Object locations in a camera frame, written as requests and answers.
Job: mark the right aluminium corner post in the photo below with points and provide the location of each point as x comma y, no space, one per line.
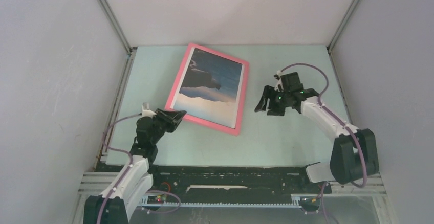
342,25

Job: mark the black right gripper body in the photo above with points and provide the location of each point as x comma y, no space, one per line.
278,97

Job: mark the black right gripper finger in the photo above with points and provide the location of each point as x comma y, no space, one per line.
276,110
266,99

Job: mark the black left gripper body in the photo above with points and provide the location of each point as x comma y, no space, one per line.
157,123

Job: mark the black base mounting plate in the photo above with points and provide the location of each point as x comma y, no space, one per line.
234,185

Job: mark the aluminium corner post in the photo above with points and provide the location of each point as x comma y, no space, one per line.
106,8
342,25

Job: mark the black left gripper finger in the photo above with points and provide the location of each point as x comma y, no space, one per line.
171,124
171,115

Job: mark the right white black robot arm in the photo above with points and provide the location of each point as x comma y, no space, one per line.
354,154

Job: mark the left aluminium corner post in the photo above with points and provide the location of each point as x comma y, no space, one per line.
106,8

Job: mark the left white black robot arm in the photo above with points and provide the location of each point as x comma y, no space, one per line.
118,202

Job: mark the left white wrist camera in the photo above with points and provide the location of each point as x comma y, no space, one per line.
146,111

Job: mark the white slotted cable duct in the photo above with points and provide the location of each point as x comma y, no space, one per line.
145,203

